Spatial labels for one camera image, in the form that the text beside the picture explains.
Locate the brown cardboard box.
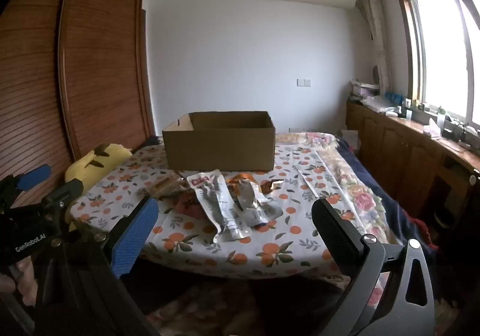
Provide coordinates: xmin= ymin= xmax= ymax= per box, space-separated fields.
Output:
xmin=162 ymin=111 xmax=277 ymax=172

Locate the floral blanket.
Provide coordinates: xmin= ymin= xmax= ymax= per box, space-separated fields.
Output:
xmin=275 ymin=131 xmax=413 ymax=247

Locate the window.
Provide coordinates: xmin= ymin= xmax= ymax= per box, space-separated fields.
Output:
xmin=390 ymin=0 xmax=480 ymax=128

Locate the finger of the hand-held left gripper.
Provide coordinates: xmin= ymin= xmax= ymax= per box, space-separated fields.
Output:
xmin=0 ymin=164 xmax=52 ymax=196
xmin=42 ymin=180 xmax=83 ymax=209

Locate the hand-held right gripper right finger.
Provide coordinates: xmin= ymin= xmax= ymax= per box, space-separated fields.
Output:
xmin=311 ymin=198 xmax=437 ymax=336

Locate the white wrapped pipe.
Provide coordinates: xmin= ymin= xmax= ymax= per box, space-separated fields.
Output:
xmin=355 ymin=0 xmax=391 ymax=93

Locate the long silver snack packet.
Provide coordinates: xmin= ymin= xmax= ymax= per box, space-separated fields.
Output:
xmin=186 ymin=169 xmax=251 ymax=243

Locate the stack of white boxes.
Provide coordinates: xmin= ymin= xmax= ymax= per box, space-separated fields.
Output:
xmin=350 ymin=79 xmax=382 ymax=102

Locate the orange print bed sheet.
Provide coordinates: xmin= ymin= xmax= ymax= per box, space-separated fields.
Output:
xmin=69 ymin=131 xmax=398 ymax=289

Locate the dark blue blanket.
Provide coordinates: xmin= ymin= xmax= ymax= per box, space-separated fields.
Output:
xmin=337 ymin=136 xmax=443 ymax=247

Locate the white tissue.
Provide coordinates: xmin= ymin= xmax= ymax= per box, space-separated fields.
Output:
xmin=425 ymin=118 xmax=445 ymax=138

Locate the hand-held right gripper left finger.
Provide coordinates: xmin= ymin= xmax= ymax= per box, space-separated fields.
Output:
xmin=34 ymin=195 xmax=166 ymax=336

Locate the wooden wardrobe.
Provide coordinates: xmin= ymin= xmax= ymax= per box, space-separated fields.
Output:
xmin=0 ymin=0 xmax=157 ymax=186

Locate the low wooden cabinet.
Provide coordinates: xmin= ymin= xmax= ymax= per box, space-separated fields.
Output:
xmin=345 ymin=99 xmax=480 ymax=247

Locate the small brown snack packet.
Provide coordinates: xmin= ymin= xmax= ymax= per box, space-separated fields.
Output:
xmin=259 ymin=178 xmax=284 ymax=194

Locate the small silver snack packet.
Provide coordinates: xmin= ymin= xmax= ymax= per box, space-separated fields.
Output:
xmin=240 ymin=203 xmax=284 ymax=228

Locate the red bread packet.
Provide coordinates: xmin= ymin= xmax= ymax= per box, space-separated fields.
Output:
xmin=144 ymin=174 xmax=205 ymax=217

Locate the yellow plush toy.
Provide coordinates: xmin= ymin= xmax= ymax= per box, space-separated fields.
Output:
xmin=64 ymin=143 xmax=133 ymax=188

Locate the person's left hand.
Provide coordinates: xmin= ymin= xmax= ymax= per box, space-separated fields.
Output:
xmin=0 ymin=257 xmax=39 ymax=307

